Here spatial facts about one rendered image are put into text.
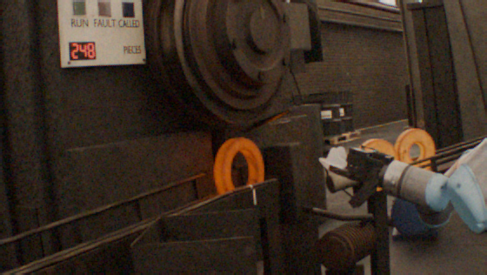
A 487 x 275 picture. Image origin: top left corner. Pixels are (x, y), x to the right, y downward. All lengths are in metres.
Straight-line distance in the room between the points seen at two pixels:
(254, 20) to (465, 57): 2.78
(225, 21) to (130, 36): 0.25
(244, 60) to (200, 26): 0.14
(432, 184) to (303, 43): 8.41
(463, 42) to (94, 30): 3.10
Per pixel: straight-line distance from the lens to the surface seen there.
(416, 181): 1.48
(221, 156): 1.57
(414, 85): 10.48
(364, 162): 1.54
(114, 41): 1.48
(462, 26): 4.17
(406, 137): 1.95
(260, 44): 1.54
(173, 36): 1.44
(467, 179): 1.01
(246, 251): 0.97
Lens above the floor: 0.93
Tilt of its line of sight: 3 degrees down
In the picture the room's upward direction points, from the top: 6 degrees counter-clockwise
